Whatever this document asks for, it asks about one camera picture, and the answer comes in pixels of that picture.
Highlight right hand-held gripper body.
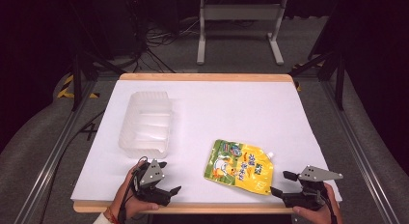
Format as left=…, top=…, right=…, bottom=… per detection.
left=282, top=165, right=344, bottom=211

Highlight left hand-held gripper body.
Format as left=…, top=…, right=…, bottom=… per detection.
left=133, top=158, right=172, bottom=207

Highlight translucent plastic container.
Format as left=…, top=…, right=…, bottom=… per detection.
left=118, top=90, right=174, bottom=159

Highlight yellow green spout pouch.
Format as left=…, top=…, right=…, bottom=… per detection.
left=203, top=139, right=275, bottom=196

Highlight person's right hand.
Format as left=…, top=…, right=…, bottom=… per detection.
left=292, top=182, right=341, bottom=224

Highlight person's left hand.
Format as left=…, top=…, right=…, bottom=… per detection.
left=108, top=161, right=160, bottom=221

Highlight white sleeve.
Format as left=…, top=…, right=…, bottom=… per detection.
left=93, top=212, right=113, bottom=224

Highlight white table sheet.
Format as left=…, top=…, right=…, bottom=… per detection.
left=69, top=79, right=343, bottom=205

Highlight yellow black hazard tape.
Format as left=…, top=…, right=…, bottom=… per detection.
left=56, top=74, right=99, bottom=99
left=291, top=61, right=324, bottom=93

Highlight black metal stand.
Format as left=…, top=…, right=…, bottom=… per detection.
left=70, top=48, right=127, bottom=112
left=287, top=48, right=347, bottom=111

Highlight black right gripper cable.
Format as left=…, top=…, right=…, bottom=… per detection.
left=320, top=184, right=339, bottom=224

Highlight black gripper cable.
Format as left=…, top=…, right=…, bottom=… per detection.
left=320, top=184, right=339, bottom=224
left=117, top=155, right=150, bottom=224

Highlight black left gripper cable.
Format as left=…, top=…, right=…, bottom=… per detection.
left=117, top=155, right=150, bottom=224

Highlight red wrist bracelet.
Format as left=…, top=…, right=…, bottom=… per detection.
left=106, top=206, right=120, bottom=224

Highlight aluminium rail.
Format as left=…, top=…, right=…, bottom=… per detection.
left=13, top=78, right=98, bottom=224
left=319, top=78, right=401, bottom=224

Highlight black floor cable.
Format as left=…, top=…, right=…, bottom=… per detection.
left=38, top=109, right=107, bottom=224

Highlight tangle of black floor cables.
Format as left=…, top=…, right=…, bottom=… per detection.
left=126, top=11, right=202, bottom=73

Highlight white metal stand frame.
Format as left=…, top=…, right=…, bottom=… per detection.
left=196, top=0, right=288, bottom=67

